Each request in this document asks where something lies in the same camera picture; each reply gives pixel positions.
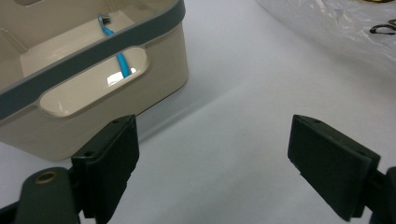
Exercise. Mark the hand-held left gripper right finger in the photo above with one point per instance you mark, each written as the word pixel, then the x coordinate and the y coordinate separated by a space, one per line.
pixel 327 168

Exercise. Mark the beige basket with grey rim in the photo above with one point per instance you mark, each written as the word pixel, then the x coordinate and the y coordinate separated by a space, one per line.
pixel 155 93

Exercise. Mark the clear plastic bag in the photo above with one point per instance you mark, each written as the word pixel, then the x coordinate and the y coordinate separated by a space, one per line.
pixel 327 25

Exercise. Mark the white table sheet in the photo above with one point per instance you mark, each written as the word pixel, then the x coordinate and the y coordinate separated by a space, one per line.
pixel 233 130

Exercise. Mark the blue toothbrush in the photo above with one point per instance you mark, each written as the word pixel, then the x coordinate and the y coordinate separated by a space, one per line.
pixel 123 63

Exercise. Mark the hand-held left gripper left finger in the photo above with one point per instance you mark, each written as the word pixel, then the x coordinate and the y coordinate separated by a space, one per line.
pixel 109 161

